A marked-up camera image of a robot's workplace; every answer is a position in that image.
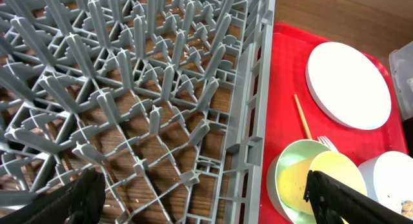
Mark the white round plate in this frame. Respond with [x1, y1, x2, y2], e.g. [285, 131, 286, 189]
[305, 42, 392, 130]

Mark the green bowl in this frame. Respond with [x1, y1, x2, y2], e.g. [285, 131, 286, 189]
[266, 139, 330, 223]

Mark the wooden chopstick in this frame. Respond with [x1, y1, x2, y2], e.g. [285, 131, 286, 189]
[294, 94, 312, 139]

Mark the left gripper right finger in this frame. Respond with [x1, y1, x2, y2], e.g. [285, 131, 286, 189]
[304, 170, 412, 224]

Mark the red plastic tray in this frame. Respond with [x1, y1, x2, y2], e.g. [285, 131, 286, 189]
[258, 23, 408, 223]

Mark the white plastic fork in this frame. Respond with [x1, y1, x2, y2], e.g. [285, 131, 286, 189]
[317, 136, 339, 152]

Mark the grey dishwasher rack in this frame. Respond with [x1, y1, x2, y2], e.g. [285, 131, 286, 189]
[1, 0, 276, 223]

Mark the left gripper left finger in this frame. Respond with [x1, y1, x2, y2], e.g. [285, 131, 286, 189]
[1, 168, 106, 224]

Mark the yellow cup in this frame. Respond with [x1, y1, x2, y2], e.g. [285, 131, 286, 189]
[277, 151, 367, 223]

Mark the light blue bowl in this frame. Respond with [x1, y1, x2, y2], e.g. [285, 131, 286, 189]
[358, 151, 412, 219]

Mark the clear plastic bin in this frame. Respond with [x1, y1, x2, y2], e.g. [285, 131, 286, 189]
[388, 42, 413, 120]

